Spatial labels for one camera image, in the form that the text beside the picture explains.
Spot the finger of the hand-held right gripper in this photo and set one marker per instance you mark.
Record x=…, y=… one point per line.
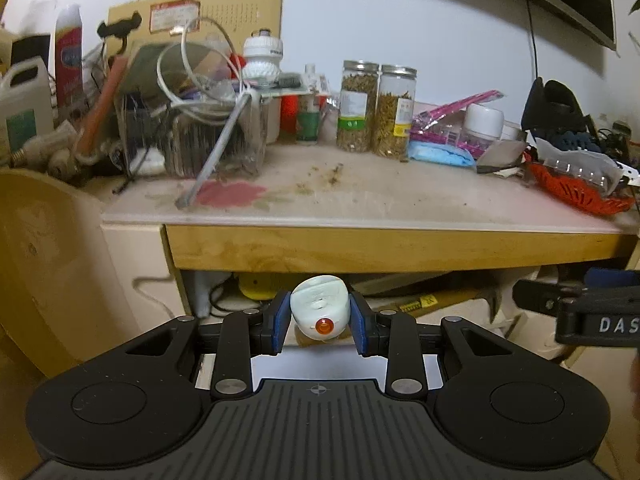
x=540, y=297

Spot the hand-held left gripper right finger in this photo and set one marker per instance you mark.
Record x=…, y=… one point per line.
x=358, y=324

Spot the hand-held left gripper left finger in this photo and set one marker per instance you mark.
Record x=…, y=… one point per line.
x=282, y=321

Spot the white bottle with orange cap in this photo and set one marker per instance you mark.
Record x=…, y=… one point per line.
x=318, y=304

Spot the yellow plastic object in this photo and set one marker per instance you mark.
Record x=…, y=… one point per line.
x=256, y=287

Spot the orange plastic basket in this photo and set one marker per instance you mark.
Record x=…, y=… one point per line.
x=575, y=192

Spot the clear plastic blister tray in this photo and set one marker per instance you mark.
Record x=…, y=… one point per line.
x=582, y=169

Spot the brown paper piece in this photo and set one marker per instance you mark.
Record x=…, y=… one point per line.
x=502, y=156

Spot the blue cloth pack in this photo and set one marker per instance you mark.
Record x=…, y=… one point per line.
x=440, y=154

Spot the grey metal rod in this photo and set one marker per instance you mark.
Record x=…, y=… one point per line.
x=215, y=152

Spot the white lidded jar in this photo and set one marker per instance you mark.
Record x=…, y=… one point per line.
x=482, y=125

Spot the black bag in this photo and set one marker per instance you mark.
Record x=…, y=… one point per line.
x=552, y=107

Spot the pink plastic package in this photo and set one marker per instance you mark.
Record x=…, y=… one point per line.
x=450, y=122

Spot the green small bottle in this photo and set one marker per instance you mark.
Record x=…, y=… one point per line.
x=308, y=122

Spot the clear plastic storage box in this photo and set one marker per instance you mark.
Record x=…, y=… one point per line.
x=195, y=132

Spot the clear jar of dried herbs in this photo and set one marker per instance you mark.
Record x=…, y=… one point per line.
x=394, y=112
x=356, y=107

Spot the wooden chair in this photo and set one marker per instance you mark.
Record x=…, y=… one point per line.
x=55, y=280

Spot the white shower head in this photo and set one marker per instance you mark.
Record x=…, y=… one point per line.
x=262, y=57

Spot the brown cardboard box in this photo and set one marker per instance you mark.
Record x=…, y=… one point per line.
x=225, y=7

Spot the white plastic jug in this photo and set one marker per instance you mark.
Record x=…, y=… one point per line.
x=22, y=105

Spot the red and white spray can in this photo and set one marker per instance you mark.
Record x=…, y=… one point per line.
x=68, y=55

